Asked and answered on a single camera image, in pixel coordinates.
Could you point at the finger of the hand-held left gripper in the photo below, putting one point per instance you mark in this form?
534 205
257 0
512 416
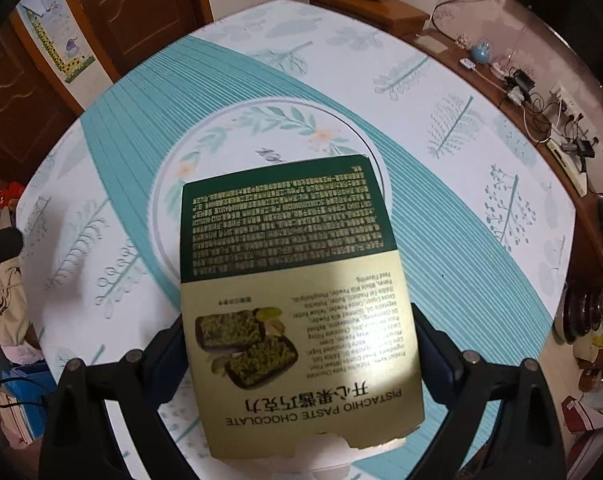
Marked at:
3 245

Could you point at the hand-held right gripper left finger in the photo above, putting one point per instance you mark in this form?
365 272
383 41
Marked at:
169 365

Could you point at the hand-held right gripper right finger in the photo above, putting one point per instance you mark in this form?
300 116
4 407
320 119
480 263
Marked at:
434 365

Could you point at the green and cream chocolate box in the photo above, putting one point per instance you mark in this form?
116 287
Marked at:
281 240

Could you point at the red packets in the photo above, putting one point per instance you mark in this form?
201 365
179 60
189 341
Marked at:
8 195

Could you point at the beige cloth bag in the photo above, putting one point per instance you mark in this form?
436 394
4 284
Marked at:
8 305

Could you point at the brown wooden door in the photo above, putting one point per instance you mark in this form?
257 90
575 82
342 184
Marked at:
131 10
16 110

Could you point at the blue plastic crate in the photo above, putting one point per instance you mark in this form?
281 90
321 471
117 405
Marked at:
28 387

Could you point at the dark ceramic jar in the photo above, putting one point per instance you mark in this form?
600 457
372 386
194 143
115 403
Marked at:
584 312

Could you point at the red gift box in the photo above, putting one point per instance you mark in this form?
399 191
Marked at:
589 415

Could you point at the white power strip with plugs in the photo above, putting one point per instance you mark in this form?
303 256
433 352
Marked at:
569 167

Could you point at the black power adapter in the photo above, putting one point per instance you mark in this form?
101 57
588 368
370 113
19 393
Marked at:
522 81

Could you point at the small white charger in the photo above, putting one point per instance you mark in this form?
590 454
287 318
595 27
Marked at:
467 63

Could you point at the blue teapot ornament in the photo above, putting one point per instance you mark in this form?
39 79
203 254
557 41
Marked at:
481 53

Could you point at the low wooden cabinet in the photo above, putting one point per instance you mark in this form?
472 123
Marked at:
381 15

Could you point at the black television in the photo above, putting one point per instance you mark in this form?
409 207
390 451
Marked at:
571 5

